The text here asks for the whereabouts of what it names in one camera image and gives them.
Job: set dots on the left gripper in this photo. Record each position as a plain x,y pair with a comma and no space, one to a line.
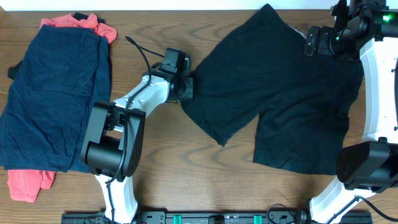
188,93

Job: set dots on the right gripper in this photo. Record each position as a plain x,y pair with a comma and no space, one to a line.
325,34

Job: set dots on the black shorts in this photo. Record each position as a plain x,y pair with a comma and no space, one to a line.
260,70

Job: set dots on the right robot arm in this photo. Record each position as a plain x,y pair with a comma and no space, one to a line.
364,32

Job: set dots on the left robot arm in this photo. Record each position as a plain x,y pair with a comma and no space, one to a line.
112,146

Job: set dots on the navy blue garment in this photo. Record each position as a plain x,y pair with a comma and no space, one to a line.
64,72

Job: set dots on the red garment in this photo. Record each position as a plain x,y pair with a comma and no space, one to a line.
25,183

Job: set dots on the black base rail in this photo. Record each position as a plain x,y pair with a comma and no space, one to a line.
280,216

